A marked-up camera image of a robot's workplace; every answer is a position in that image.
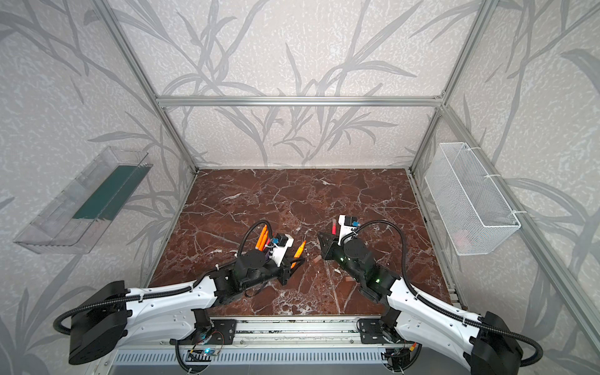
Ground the orange marker group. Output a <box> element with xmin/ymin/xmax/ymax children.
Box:
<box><xmin>291</xmin><ymin>241</ymin><xmax>306</xmax><ymax>269</ymax></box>

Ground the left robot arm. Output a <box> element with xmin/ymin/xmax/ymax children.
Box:
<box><xmin>53</xmin><ymin>248</ymin><xmax>304</xmax><ymax>365</ymax></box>

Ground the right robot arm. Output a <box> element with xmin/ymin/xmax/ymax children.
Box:
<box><xmin>317</xmin><ymin>220</ymin><xmax>544</xmax><ymax>374</ymax></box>

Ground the orange marker far left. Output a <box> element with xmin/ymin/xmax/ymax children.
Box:
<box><xmin>256</xmin><ymin>225</ymin><xmax>268</xmax><ymax>251</ymax></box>

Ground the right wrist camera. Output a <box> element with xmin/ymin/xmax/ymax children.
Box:
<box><xmin>337</xmin><ymin>215</ymin><xmax>359</xmax><ymax>246</ymax></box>

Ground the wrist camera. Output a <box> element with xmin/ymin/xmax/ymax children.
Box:
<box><xmin>268</xmin><ymin>234</ymin><xmax>294</xmax><ymax>267</ymax></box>
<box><xmin>337</xmin><ymin>215</ymin><xmax>359</xmax><ymax>246</ymax></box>

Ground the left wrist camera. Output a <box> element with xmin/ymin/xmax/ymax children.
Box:
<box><xmin>268</xmin><ymin>234</ymin><xmax>294</xmax><ymax>267</ymax></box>

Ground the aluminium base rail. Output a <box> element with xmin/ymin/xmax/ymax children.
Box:
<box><xmin>95</xmin><ymin>315</ymin><xmax>493</xmax><ymax>350</ymax></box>

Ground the white wire mesh basket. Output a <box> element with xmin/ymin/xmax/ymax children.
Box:
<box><xmin>425</xmin><ymin>142</ymin><xmax>521</xmax><ymax>256</ymax></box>

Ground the clear plastic wall tray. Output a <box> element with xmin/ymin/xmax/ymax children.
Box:
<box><xmin>14</xmin><ymin>147</ymin><xmax>153</xmax><ymax>255</ymax></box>

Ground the aluminium frame crossbar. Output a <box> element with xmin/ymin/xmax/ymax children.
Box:
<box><xmin>156</xmin><ymin>96</ymin><xmax>442</xmax><ymax>107</ymax></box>

